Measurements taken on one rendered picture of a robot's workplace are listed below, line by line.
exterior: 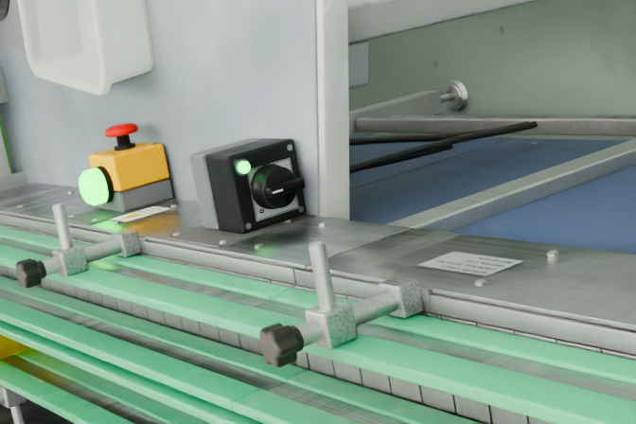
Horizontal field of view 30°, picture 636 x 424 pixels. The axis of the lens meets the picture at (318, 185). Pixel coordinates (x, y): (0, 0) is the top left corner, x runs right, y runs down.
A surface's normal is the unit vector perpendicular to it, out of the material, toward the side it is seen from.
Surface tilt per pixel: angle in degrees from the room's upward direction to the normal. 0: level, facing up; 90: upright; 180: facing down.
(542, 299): 90
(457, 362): 90
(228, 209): 0
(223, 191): 0
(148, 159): 90
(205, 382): 90
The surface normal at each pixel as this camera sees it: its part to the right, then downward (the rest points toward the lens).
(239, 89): -0.80, 0.25
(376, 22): 0.60, 0.30
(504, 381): -0.18, -0.97
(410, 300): 0.57, 0.04
